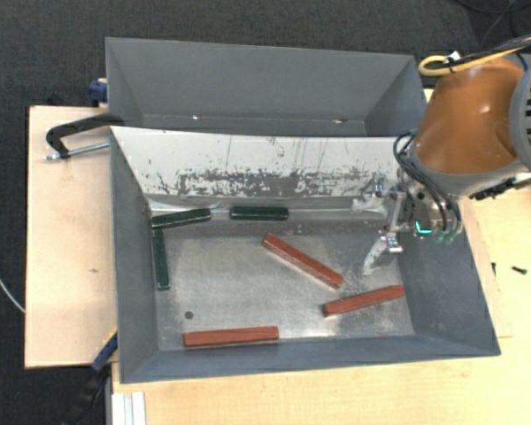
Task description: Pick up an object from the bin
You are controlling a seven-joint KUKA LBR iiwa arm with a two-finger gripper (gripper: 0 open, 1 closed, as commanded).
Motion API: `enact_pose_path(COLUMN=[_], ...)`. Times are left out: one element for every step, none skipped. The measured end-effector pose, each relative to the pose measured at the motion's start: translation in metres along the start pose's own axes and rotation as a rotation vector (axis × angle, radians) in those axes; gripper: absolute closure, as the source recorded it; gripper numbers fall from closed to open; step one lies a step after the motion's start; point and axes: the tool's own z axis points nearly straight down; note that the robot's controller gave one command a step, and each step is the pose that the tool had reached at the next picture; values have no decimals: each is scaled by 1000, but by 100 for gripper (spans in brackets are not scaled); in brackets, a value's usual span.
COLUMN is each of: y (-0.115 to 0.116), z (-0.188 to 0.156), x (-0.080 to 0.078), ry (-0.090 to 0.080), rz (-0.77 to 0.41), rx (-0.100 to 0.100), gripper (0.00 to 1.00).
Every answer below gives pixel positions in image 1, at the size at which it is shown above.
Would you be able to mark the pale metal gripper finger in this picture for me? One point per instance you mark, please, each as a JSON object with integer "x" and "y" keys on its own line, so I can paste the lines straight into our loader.
{"x": 380, "y": 250}
{"x": 367, "y": 203}

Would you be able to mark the red-brown flat block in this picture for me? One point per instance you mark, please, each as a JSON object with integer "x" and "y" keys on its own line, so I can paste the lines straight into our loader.
{"x": 231, "y": 337}
{"x": 302, "y": 260}
{"x": 364, "y": 300}

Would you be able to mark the dark green flat block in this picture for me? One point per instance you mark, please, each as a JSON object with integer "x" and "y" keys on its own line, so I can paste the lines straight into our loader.
{"x": 259, "y": 213}
{"x": 161, "y": 259}
{"x": 180, "y": 218}

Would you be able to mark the small black screw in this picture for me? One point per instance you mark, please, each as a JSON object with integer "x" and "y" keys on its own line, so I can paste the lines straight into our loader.
{"x": 519, "y": 270}

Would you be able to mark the grey metal bin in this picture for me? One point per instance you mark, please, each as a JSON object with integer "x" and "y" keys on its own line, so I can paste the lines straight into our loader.
{"x": 256, "y": 277}

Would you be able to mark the pale wood flat board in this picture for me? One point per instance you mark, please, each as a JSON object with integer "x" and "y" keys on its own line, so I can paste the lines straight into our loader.
{"x": 68, "y": 237}

